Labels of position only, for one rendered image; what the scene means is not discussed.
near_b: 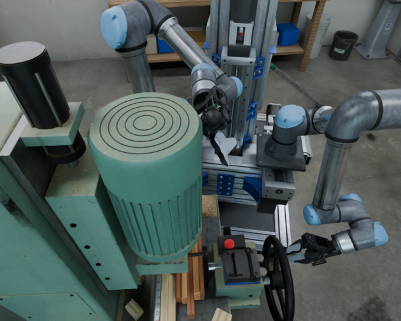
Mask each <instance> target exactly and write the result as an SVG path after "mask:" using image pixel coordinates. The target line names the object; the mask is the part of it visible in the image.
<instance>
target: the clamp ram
mask: <svg viewBox="0 0 401 321"><path fill-rule="evenodd" d="M207 249H208V247H207V246H203V247H202V251H204V250H207ZM202 259H203V270H204V288H208V287H209V271H215V268H222V267H223V264H222V262H208V257H204V256H202Z"/></svg>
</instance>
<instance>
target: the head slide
mask: <svg viewBox="0 0 401 321"><path fill-rule="evenodd" d="M83 139H84V142H85V144H86V150H85V153H84V154H83V155H82V156H81V157H80V158H79V159H77V160H76V161H74V162H70V163H68V164H57V166H56V168H55V171H54V173H53V176H52V179H51V181H50V184H49V186H48V188H47V191H46V194H45V199H46V201H47V203H48V204H49V205H50V207H51V208H52V210H53V211H54V213H55V214H56V215H57V217H58V218H59V220H60V221H61V222H62V224H63V226H64V227H65V228H66V230H67V231H68V233H69V234H70V236H71V237H72V238H73V240H74V242H75V243H76V244H77V245H78V247H79V249H80V250H81V252H82V253H83V254H84V256H85V257H86V259H87V260H88V261H89V263H90V265H91V266H92V267H93V269H94V270H95V272H96V273H97V275H98V276H99V278H100V279H101V280H102V282H103V284H104V285H105V286H106V288H107V289H108V290H119V289H137V288H138V283H139V273H138V271H137V269H136V266H135V263H136V253H134V251H133V250H132V249H131V248H130V246H129V244H128V242H127V240H126V237H125V234H124V232H123V230H122V227H121V225H120V222H119V220H118V217H117V215H116V212H115V209H114V207H113V205H112V202H111V199H110V198H109V195H108V192H107V190H106V187H105V185H104V182H103V180H102V178H101V175H100V172H99V170H98V168H97V165H96V163H95V160H94V158H93V155H92V152H91V151H90V148H89V145H88V137H84V138H83Z"/></svg>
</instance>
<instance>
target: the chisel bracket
mask: <svg viewBox="0 0 401 321"><path fill-rule="evenodd" d="M135 266H136V269H137V271H138V273H139V275H155V274H167V273H187V272H188V253H187V254H185V255H184V256H182V257H180V258H179V259H175V260H172V261H169V262H152V261H149V260H146V259H143V258H141V257H140V256H138V255H137V254H136V263H135Z"/></svg>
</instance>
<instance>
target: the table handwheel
mask: <svg viewBox="0 0 401 321"><path fill-rule="evenodd" d="M271 245H273V247H274V269H273V271H270V269H269V254H270V248H271ZM262 255H263V257H264V261H263V264H262V267H263V268H265V269H266V270H267V275H266V276H265V280H264V282H263V284H264V289H265V295H266V299H267V304H268V306H269V310H270V313H271V315H272V318H273V320H274V321H293V319H294V314H295V294H294V287H293V278H292V272H291V269H290V264H289V261H288V257H287V255H286V252H285V249H284V247H283V245H282V244H281V242H280V240H278V239H277V237H275V236H268V237H266V239H265V241H264V244H263V248H262ZM279 264H280V267H281V270H279ZM281 289H284V291H285V300H284V297H283V293H282V290H281ZM272 290H276V292H277V295H278V298H279V302H280V305H281V310H282V313H283V318H282V317H281V315H280V314H279V311H278V308H277V306H276V302H275V300H274V295H273V291H272Z"/></svg>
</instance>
